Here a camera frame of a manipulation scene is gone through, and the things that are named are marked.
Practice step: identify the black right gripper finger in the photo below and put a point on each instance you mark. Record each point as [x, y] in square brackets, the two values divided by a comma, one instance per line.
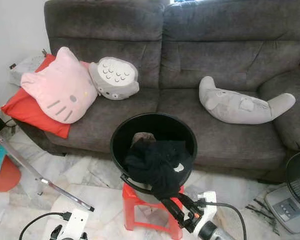
[186, 202]
[174, 212]

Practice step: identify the black garment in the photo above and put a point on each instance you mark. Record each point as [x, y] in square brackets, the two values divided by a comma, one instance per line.
[155, 165]

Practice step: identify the silver metal clothes rack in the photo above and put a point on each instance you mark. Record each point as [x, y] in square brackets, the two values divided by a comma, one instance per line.
[65, 193]

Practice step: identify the red plastic stool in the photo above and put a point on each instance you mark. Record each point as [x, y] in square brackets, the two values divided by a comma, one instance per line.
[130, 205]

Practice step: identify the grey standing fan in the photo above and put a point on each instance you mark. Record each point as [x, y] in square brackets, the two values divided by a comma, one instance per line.
[287, 207]

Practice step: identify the orange bin with teal liner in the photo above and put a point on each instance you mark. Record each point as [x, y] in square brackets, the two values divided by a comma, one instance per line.
[5, 180]

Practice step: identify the brown garment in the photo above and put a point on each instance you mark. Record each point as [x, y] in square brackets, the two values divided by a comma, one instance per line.
[142, 137]

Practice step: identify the black plastic bucket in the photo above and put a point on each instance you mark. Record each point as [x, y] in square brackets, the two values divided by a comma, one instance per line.
[155, 122]

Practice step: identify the grey long cat plush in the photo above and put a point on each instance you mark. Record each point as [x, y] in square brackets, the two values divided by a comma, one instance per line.
[240, 107]

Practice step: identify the red cushion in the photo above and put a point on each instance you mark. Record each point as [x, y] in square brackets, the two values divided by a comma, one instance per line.
[25, 112]

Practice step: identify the grey round plush toy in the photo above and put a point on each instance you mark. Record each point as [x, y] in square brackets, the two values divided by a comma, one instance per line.
[115, 77]

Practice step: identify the pink cat face pillow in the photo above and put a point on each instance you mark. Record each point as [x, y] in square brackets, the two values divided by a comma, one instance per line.
[60, 90]

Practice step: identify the dark grey fabric sofa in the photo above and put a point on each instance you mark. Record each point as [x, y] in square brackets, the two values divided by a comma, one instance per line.
[220, 55]

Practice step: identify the white lace cloth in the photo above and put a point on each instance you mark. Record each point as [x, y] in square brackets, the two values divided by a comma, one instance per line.
[25, 67]

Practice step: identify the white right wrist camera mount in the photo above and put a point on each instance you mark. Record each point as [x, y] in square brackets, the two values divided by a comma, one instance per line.
[207, 205]

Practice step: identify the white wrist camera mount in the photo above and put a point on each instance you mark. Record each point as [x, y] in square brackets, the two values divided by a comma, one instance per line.
[207, 205]
[75, 222]

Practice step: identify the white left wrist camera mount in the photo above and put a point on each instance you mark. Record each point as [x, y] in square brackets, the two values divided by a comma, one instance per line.
[75, 222]

